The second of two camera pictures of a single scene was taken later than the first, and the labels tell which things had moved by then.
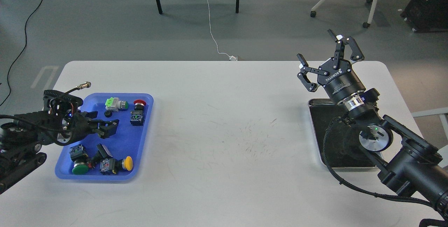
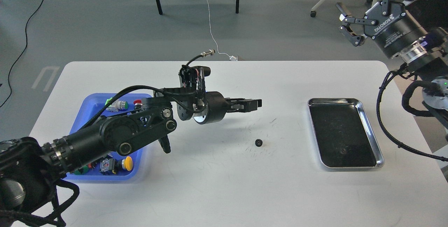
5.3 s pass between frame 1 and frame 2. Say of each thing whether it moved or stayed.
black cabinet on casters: stayed
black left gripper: moved
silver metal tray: stayed
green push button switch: stayed
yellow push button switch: stayed
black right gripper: moved
